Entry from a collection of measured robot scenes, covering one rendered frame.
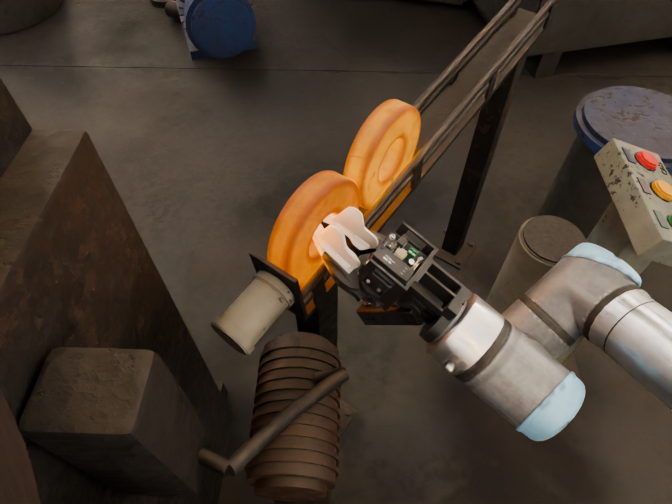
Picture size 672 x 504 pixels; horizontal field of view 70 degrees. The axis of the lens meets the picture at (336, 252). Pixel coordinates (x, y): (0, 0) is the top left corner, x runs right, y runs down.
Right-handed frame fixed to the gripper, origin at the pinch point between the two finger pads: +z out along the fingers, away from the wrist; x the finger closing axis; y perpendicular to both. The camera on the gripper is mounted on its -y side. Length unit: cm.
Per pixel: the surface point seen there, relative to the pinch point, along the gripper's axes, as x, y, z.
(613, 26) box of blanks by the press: -189, -49, -18
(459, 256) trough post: -63, -67, -25
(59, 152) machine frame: 17.6, 8.7, 21.0
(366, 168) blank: -9.0, 3.6, -0.4
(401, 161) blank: -18.6, -1.8, -2.2
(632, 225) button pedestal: -40, -3, -37
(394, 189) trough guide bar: -13.7, -1.8, -4.3
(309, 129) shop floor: -84, -91, 46
